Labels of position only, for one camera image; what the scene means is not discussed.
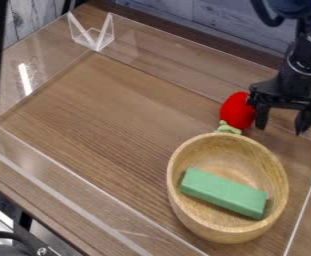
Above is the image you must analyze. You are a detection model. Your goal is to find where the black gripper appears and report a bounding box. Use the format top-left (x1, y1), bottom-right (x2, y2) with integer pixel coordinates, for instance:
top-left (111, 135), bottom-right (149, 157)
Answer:
top-left (247, 50), bottom-right (311, 135)

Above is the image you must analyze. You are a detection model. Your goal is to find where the red plush strawberry toy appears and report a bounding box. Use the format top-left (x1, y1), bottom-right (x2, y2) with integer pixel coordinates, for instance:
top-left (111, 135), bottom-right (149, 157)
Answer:
top-left (216, 92), bottom-right (255, 135)

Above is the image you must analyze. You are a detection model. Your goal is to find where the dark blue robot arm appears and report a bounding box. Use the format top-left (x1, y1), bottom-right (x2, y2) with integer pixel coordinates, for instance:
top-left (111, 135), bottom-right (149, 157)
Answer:
top-left (247, 0), bottom-right (311, 135)

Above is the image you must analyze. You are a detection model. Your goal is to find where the wooden bowl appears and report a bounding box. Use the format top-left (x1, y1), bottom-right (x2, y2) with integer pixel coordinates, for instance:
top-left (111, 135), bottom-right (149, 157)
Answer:
top-left (167, 133), bottom-right (288, 244)

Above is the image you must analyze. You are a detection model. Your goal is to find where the green rectangular block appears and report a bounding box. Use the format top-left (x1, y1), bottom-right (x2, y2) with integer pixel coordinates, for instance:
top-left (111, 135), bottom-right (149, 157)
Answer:
top-left (179, 167), bottom-right (267, 220)

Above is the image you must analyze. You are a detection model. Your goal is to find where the clear acrylic corner bracket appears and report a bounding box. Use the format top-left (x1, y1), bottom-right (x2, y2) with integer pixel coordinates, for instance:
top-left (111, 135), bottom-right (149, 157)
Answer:
top-left (66, 13), bottom-right (115, 52)

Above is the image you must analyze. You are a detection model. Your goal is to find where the clear acrylic tray wall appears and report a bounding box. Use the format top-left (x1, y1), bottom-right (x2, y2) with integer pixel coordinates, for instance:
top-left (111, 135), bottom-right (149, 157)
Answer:
top-left (0, 127), bottom-right (208, 256)

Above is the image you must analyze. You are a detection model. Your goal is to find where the black table leg frame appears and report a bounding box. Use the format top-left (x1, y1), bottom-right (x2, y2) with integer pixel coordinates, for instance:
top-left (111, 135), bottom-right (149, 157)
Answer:
top-left (13, 211), bottom-right (61, 256)

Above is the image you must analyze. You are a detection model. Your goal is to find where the black cable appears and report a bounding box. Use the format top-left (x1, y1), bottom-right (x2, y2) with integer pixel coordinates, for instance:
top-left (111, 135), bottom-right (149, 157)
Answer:
top-left (0, 229), bottom-right (28, 256)

